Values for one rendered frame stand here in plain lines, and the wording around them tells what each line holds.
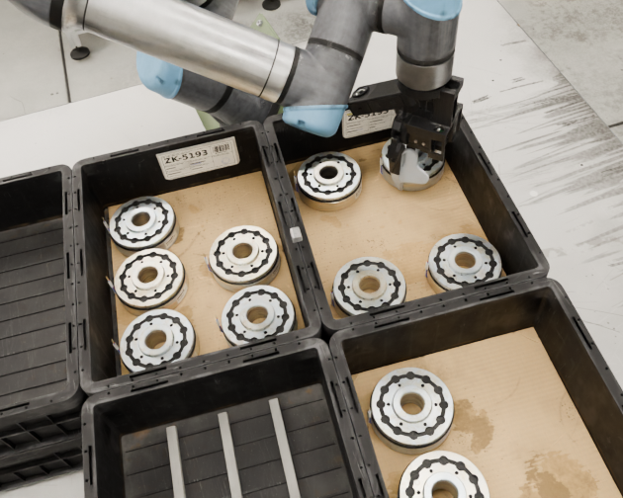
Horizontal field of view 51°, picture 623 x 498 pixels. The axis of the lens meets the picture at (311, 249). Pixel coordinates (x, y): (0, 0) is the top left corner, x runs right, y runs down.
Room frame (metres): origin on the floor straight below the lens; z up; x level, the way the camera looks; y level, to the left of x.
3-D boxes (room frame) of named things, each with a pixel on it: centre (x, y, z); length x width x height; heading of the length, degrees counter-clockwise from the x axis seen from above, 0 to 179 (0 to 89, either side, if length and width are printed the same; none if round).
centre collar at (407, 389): (0.30, -0.10, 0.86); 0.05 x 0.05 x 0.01
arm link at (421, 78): (0.68, -0.18, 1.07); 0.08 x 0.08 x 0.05
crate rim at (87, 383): (0.56, 0.17, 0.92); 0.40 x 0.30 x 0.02; 8
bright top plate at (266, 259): (0.57, 0.10, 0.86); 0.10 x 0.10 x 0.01
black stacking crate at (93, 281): (0.56, 0.17, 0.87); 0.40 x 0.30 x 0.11; 8
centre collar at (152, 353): (0.44, 0.22, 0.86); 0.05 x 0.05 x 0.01
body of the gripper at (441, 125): (0.68, -0.19, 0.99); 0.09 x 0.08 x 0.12; 56
